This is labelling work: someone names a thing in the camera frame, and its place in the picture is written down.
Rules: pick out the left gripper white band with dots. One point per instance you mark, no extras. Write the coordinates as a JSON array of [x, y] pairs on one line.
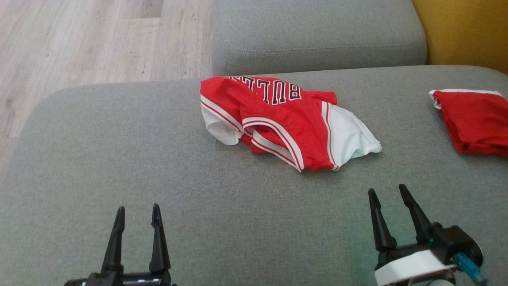
[[127, 280]]

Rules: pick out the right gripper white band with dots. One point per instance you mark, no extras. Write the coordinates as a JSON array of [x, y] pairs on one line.
[[408, 268]]

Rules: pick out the red Bulls basketball jersey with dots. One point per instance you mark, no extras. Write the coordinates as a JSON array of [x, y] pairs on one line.
[[285, 127]]

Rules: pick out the grey sofa seat cushion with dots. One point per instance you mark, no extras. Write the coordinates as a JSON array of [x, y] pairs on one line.
[[198, 198]]

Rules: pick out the red shorts with white trim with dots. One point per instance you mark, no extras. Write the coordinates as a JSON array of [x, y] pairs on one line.
[[476, 123]]

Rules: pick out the yellow cushion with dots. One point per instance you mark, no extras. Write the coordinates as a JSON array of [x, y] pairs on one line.
[[468, 28]]

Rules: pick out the grey sofa back cushion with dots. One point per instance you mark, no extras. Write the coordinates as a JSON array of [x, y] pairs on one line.
[[317, 31]]

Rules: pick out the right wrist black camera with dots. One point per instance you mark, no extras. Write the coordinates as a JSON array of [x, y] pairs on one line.
[[456, 242]]

